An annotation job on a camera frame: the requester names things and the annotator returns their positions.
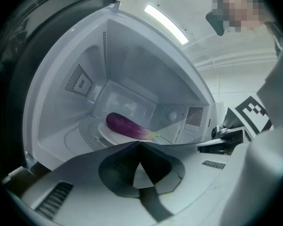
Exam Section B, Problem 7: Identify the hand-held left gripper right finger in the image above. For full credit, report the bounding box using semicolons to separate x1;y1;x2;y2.
138;141;230;195

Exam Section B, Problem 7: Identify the glass microwave turntable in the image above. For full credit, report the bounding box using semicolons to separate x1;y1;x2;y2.
78;118;172;150

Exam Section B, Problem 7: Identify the white microwave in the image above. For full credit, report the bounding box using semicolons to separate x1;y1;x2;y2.
0;0;224;182

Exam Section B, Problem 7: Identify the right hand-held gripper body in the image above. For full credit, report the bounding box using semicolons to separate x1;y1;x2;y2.
197;95;274;155

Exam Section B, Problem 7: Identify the person's head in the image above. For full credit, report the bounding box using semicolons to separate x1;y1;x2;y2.
212;0;274;32

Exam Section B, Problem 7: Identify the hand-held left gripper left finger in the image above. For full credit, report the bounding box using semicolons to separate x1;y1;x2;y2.
52;141;142;199

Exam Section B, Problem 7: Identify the long ceiling light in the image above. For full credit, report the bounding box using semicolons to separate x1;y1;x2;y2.
144;4;189;45

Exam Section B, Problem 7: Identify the black head-mounted camera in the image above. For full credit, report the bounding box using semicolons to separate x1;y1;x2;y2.
205;8;227;37

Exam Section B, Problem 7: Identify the white ceiling pipe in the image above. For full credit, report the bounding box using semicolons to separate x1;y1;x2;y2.
192;52;278;71

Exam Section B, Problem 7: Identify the purple eggplant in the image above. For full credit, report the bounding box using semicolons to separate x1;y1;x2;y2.
105;112;160;141

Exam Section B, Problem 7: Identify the white plate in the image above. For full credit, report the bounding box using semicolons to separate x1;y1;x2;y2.
98;122;142;145

